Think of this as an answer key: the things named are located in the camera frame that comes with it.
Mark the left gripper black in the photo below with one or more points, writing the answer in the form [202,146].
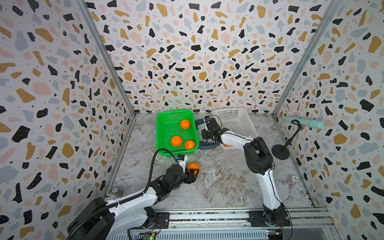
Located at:
[193,179]

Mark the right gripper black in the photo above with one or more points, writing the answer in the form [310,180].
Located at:
[204,134]

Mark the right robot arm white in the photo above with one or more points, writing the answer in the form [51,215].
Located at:
[259,161]

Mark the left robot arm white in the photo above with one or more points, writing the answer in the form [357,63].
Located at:
[102,219]

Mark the dark teal plastic bin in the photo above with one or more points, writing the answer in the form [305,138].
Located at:
[206,144]

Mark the white plastic mesh basket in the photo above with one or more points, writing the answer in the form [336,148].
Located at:
[241,128]

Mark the green plastic mesh basket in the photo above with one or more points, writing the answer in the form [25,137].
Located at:
[168,126]

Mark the black microphone stand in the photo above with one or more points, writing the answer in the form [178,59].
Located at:
[281,152]

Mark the green patterned tape roll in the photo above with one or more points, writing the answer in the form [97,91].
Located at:
[116,191]

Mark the small crumpled wrapper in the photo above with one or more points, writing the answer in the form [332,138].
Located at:
[292,181]

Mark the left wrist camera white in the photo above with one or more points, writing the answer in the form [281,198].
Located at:
[182,160]

